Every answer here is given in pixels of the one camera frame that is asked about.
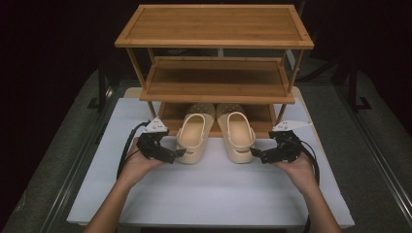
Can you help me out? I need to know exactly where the beige clog shoe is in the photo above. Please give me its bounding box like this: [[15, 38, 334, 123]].
[[174, 102, 217, 165], [216, 102, 257, 165]]

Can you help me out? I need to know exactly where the person's right hand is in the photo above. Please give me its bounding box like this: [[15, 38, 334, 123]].
[[274, 150, 321, 196]]

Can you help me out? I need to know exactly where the person's left hand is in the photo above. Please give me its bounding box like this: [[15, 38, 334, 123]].
[[123, 137, 167, 186]]

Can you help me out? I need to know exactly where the black cable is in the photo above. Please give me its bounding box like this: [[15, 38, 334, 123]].
[[297, 138, 322, 233], [116, 120, 152, 180]]

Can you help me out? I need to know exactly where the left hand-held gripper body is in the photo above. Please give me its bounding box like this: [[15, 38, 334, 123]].
[[135, 116, 179, 164]]

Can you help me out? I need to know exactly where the black metal stand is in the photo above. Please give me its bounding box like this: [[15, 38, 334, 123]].
[[347, 61, 373, 113], [86, 57, 109, 113]]

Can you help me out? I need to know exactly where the wooden shoe rack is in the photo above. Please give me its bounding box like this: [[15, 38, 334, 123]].
[[114, 4, 315, 140]]

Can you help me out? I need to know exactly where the metal floor rail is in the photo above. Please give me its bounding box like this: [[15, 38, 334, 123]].
[[40, 85, 115, 233], [334, 84, 412, 215]]

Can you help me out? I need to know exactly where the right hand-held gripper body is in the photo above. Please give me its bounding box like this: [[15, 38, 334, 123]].
[[266, 119, 314, 165]]

